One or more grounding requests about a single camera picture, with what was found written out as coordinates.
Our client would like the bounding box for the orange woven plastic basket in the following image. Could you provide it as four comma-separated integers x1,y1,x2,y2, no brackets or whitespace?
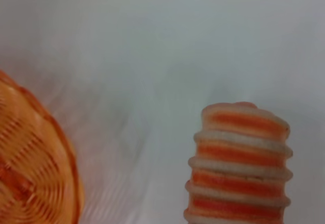
0,69,85,224

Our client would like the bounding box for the orange and white striped bread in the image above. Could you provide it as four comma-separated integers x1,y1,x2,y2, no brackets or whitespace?
183,101,294,224

